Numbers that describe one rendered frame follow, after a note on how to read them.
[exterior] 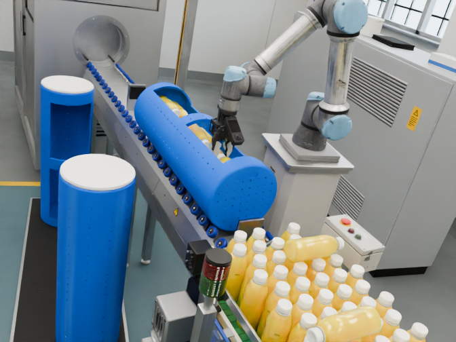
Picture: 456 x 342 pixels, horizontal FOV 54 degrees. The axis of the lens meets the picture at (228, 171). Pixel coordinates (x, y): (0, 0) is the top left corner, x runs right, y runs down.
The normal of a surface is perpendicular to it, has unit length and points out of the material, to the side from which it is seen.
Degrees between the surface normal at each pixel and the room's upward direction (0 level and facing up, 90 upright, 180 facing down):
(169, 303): 0
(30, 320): 0
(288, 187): 90
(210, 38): 90
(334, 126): 99
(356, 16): 85
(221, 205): 90
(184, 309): 0
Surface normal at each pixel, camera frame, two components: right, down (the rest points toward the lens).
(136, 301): 0.18, -0.88
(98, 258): 0.37, 0.48
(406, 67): -0.94, -0.03
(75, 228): -0.26, 0.39
